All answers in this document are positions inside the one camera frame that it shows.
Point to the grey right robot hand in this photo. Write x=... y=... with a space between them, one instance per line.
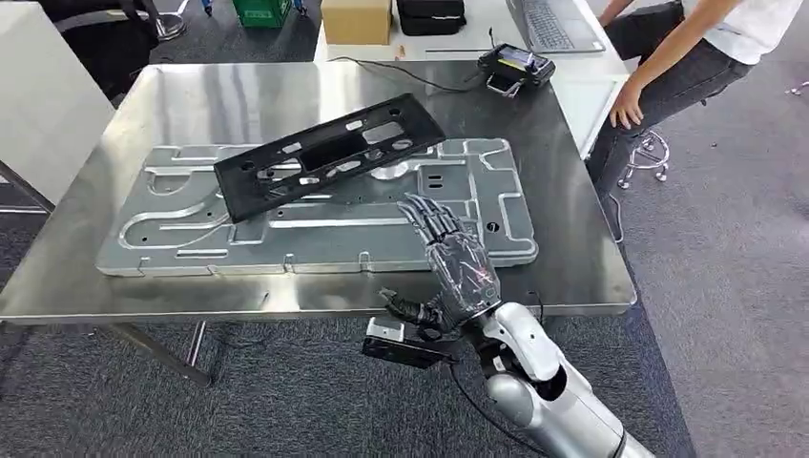
x=461 y=278

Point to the black plastic plate with cutouts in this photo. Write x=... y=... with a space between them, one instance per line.
x=253 y=189

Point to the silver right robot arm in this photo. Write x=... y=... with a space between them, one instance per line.
x=556 y=404

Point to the large stamped metal panel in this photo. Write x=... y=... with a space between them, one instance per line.
x=354 y=240

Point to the white table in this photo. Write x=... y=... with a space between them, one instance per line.
x=588 y=101

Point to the black handheld terminal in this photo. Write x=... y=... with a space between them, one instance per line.
x=515 y=66

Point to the chrome stool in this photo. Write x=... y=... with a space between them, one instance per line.
x=651 y=158

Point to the person's hand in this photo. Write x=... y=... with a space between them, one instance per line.
x=626 y=104

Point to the black bag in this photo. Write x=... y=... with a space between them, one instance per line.
x=431 y=18

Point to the grey laptop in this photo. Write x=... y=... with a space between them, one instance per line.
x=556 y=25

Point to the brown cardboard box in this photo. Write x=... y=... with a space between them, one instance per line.
x=357 y=22

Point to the person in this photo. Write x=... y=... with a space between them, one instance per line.
x=682 y=82

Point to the stainless steel table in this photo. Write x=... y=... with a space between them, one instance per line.
x=189 y=101

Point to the green crate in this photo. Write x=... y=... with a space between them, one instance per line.
x=262 y=12

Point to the black chair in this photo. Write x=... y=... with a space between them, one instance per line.
x=107 y=50

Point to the white cabinet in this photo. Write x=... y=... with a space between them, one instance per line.
x=44 y=95

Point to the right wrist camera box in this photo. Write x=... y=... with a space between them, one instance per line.
x=395 y=347

